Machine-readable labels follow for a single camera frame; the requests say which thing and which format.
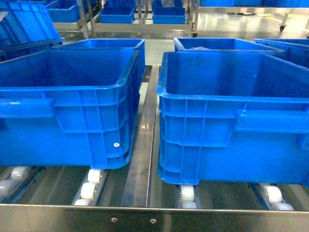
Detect distant blue bin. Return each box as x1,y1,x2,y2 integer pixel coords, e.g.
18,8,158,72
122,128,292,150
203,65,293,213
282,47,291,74
99,7,135,24
46,0,80,23
153,7,186,24

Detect tilted blue crate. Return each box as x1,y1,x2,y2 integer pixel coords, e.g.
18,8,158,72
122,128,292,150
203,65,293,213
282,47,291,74
0,0,65,61

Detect rear left blue bin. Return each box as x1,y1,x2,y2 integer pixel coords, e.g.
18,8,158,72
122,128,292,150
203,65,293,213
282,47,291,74
54,38,146,84

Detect front right blue bin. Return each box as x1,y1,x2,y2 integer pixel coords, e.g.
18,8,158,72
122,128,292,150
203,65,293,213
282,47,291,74
156,51,309,186

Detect metal shelf rack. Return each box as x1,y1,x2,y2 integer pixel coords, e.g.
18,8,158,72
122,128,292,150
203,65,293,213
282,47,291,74
0,0,309,232

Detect front left blue bin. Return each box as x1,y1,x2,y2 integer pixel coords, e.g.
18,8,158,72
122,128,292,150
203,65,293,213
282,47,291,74
0,49,141,169

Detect far right blue bin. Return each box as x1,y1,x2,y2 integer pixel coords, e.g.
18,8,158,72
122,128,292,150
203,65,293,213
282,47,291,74
254,39,309,68

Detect rear right blue bin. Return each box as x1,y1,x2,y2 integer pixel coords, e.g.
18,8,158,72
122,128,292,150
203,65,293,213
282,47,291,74
173,38,286,57

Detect white plastic shelf roller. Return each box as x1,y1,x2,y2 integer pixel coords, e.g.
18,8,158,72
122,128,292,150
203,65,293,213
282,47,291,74
262,185,282,203
80,182,98,200
180,185,195,202
87,169,102,183

